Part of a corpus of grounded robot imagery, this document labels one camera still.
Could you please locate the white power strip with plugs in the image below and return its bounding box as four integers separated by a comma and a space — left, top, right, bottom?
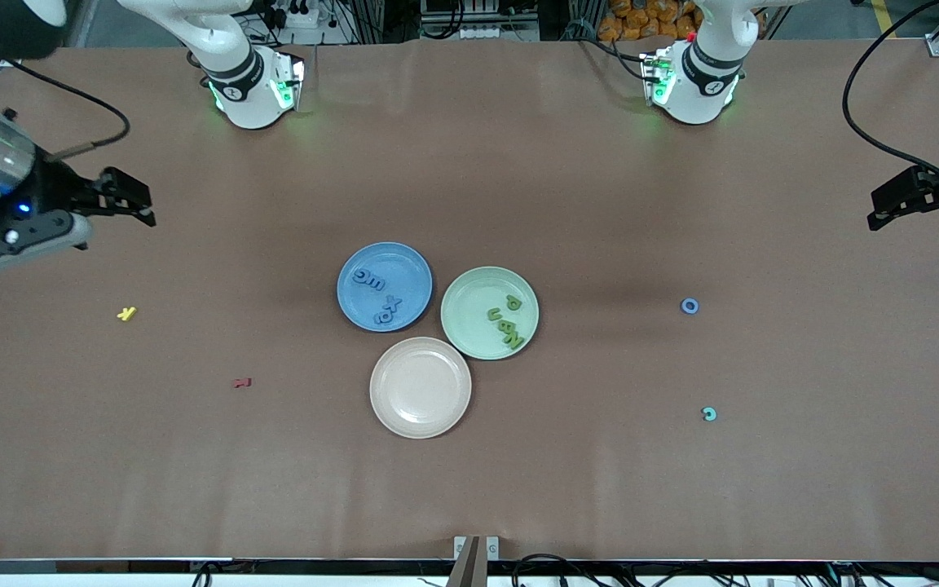
270, 0, 317, 29

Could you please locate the blue round plate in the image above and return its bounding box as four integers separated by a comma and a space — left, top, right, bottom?
337, 241, 434, 333

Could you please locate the orange items pile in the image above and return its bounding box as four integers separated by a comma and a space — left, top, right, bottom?
597, 0, 703, 42

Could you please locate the beige round plate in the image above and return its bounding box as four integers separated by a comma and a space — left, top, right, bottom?
369, 336, 473, 439

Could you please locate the green round plate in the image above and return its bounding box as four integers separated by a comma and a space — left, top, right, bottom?
440, 266, 540, 360

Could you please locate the table cover sheet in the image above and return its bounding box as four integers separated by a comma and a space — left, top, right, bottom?
0, 37, 939, 563

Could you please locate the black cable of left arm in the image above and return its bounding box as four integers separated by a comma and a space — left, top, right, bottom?
842, 0, 939, 190

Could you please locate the brown post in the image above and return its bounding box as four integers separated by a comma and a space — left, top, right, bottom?
445, 536, 488, 587

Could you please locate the metal table edge bracket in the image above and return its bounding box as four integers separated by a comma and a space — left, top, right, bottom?
453, 536, 500, 563

